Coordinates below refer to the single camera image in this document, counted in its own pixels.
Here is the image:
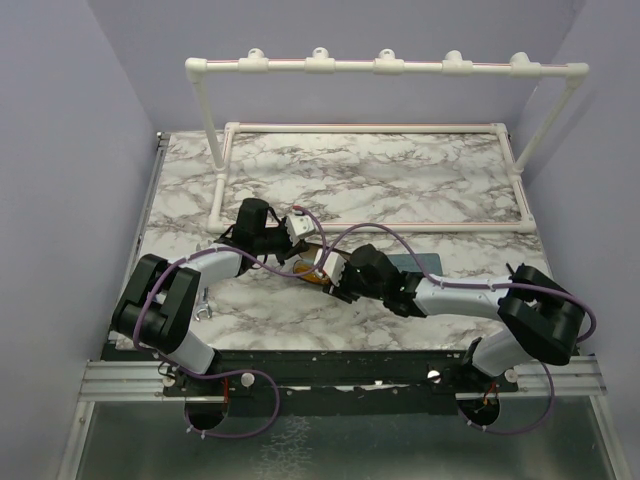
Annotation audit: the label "black glasses case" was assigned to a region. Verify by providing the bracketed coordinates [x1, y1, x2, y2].
[285, 243, 350, 274]

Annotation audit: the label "orange plastic sunglasses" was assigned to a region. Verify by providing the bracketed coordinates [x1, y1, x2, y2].
[292, 259, 330, 285]

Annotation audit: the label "blue-grey glasses case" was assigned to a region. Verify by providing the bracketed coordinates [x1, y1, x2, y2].
[388, 253, 443, 276]

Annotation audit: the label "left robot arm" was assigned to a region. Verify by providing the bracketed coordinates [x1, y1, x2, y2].
[111, 198, 315, 395]

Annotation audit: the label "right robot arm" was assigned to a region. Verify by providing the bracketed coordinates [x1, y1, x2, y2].
[322, 244, 585, 391]

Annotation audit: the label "silver wrench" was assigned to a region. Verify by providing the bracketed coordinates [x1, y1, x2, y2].
[193, 288, 212, 321]

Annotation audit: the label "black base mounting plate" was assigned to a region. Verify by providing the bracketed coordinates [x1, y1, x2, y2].
[102, 350, 518, 424]

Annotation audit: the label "white PVC pipe rack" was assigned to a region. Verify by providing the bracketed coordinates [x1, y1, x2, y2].
[185, 47, 590, 234]

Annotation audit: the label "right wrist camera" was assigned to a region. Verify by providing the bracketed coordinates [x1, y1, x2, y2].
[313, 251, 347, 286]

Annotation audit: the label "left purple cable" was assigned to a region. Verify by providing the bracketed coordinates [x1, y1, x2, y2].
[134, 205, 341, 441]

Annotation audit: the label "purple cable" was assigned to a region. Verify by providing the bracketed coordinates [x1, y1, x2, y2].
[309, 222, 599, 436]
[134, 205, 341, 441]

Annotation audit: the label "aluminium extrusion rail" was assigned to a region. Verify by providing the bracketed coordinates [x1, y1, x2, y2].
[77, 358, 171, 402]

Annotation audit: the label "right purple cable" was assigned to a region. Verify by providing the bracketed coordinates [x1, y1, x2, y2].
[309, 222, 599, 436]

